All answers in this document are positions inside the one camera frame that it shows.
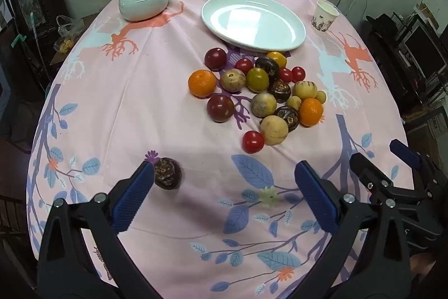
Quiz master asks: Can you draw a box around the pale yellow striped pepino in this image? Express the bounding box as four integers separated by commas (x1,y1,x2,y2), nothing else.
251,93,278,118
293,80,318,100
219,69,246,94

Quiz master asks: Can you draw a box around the printed paper cup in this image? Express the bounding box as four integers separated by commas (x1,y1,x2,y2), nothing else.
310,0,340,33

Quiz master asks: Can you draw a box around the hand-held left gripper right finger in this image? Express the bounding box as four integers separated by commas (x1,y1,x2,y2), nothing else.
294,161,415,299

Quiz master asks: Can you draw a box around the white oval plate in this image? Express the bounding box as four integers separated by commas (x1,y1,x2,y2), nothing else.
200,0,306,53

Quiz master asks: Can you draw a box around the black computer desk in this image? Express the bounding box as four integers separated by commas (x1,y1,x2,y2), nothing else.
366,13,448,110

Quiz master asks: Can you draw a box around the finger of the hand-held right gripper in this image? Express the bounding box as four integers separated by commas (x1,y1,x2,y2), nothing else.
389,139,445,187
349,152,435,212

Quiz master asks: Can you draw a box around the wooden side table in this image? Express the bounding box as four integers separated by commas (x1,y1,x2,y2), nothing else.
49,13,100,66

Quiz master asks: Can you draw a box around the small dark red tomato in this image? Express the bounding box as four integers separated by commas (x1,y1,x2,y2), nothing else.
204,47,227,71

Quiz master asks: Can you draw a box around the cardboard box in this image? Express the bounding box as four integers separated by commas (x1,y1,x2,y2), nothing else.
415,3,440,28

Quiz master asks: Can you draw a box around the computer monitor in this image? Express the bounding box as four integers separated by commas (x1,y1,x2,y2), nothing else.
402,19,448,82

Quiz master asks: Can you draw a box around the orange mandarin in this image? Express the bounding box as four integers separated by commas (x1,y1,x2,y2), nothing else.
298,98,323,127
188,69,218,98

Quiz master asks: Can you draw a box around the clear plastic bag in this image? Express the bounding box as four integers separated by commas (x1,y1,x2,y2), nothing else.
54,15,86,52

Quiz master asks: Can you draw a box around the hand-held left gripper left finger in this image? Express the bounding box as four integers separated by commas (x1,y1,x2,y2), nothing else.
37,161,163,299

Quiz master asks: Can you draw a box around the large dark red tomato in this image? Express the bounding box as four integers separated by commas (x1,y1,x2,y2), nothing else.
206,94,235,123

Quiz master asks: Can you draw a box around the pink printed tablecloth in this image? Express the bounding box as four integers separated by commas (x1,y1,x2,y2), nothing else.
26,0,417,299

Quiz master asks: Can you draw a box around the yellow-orange tomato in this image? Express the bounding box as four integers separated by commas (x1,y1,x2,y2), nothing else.
266,51,288,70

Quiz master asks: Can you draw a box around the yellow-green tomato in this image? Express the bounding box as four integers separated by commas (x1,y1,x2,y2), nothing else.
246,68,270,92

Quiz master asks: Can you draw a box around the pale green lidded ceramic bowl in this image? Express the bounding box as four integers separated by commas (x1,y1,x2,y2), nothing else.
118,0,169,22

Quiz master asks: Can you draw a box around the plain pale yellow pepino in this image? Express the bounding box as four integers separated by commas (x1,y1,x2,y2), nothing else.
260,115,289,146

